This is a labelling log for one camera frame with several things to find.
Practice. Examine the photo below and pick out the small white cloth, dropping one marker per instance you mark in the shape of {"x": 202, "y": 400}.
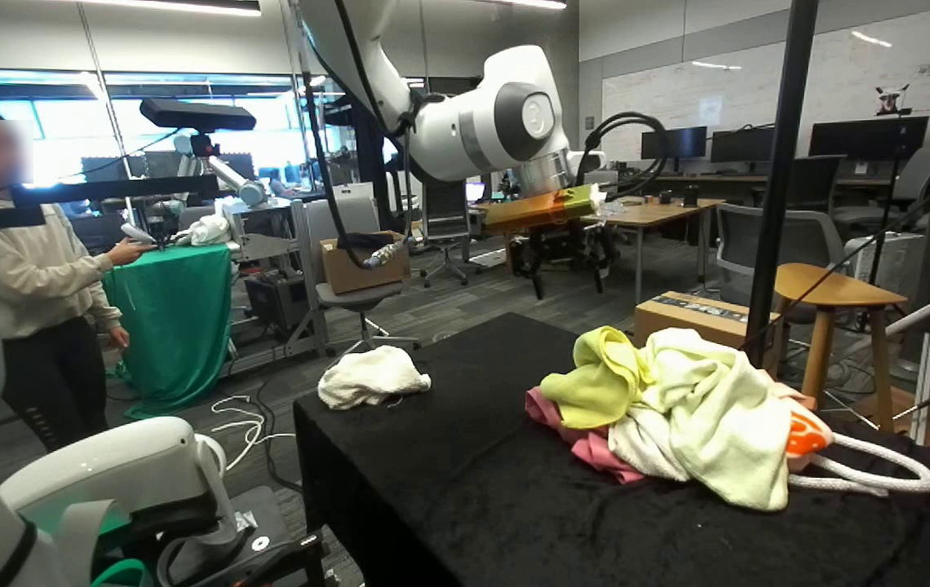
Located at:
{"x": 371, "y": 380}

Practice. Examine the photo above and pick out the pink cloth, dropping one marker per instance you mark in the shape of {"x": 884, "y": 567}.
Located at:
{"x": 583, "y": 447}

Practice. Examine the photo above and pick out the black clamp bracket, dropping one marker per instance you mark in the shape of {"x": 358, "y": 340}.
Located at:
{"x": 236, "y": 559}

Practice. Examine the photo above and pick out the cardboard box with black tape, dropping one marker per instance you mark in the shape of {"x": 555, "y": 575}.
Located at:
{"x": 693, "y": 315}

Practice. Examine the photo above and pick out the wooden stool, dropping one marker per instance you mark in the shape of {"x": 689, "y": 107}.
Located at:
{"x": 826, "y": 288}

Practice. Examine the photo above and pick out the black vertical pole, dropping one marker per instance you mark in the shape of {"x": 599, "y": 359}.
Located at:
{"x": 777, "y": 164}

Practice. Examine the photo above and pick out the black drone wall figure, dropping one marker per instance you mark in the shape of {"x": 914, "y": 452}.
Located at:
{"x": 893, "y": 101}

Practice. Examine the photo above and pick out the peach cloth with orange print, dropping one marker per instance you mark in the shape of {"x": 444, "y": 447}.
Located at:
{"x": 808, "y": 440}

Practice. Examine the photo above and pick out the long wooden desk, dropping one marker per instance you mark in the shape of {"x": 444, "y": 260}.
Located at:
{"x": 659, "y": 214}

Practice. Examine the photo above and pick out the pale green cloth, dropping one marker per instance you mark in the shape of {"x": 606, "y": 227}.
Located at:
{"x": 724, "y": 426}

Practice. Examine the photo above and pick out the black office chair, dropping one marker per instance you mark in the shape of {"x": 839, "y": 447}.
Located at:
{"x": 914, "y": 184}

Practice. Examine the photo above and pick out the person in beige sweater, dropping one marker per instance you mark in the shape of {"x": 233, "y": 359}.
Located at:
{"x": 40, "y": 270}

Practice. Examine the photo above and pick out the white crumpled cloth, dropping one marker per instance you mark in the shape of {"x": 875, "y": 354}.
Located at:
{"x": 202, "y": 229}

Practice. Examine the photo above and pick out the wide black computer monitor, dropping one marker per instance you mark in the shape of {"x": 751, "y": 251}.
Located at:
{"x": 866, "y": 138}

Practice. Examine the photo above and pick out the yellow cloth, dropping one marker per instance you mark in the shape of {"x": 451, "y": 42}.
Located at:
{"x": 596, "y": 380}

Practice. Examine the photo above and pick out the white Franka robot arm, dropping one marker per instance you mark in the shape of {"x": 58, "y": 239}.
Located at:
{"x": 463, "y": 125}

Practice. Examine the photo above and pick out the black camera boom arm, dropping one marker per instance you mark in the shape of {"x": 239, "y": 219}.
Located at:
{"x": 158, "y": 185}

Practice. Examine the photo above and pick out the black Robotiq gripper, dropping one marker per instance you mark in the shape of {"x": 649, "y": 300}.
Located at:
{"x": 555, "y": 245}

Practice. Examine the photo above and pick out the brown open cardboard box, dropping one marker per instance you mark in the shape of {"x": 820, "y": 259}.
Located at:
{"x": 368, "y": 270}

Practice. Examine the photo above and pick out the black stereo camera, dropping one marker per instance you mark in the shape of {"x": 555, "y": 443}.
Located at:
{"x": 197, "y": 116}

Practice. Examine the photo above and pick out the black table cover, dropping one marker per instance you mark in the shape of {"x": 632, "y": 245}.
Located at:
{"x": 431, "y": 510}

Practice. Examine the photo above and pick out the green drape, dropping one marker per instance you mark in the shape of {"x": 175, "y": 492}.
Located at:
{"x": 172, "y": 328}

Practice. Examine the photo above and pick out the gray mesh office chair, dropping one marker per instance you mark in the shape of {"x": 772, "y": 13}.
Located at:
{"x": 799, "y": 239}

